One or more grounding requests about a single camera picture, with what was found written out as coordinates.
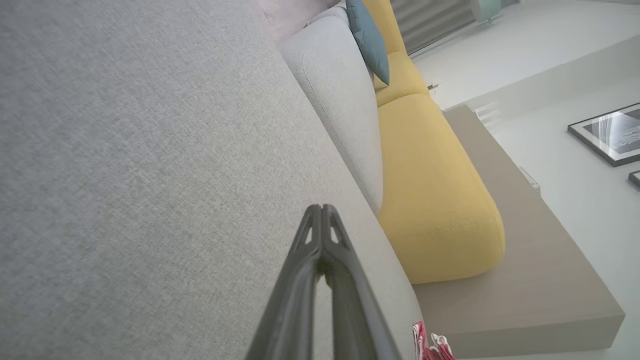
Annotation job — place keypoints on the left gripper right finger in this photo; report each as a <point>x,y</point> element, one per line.
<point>357,310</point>

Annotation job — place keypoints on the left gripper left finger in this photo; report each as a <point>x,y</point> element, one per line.
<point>290,310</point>

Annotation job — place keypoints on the red basketball jersey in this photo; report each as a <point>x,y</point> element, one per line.
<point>425,345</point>

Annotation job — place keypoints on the yellow sofa cushion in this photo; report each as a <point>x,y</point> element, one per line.
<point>435,200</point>
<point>400,75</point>

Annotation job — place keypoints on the beige sofa platform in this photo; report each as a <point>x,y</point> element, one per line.
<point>525,280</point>

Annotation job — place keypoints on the small grey sofa cushion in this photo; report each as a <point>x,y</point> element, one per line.
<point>345,110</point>

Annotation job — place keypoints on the blue throw pillow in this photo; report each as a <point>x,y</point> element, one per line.
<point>372,40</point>

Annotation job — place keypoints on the grey curtain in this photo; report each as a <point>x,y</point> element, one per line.
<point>430,20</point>

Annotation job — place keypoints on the mint green object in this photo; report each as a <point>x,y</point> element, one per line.
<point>487,7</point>

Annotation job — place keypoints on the small black picture frame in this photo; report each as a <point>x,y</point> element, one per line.
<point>636,179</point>

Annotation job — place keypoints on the large black picture frame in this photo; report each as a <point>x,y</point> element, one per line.
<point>612,132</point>

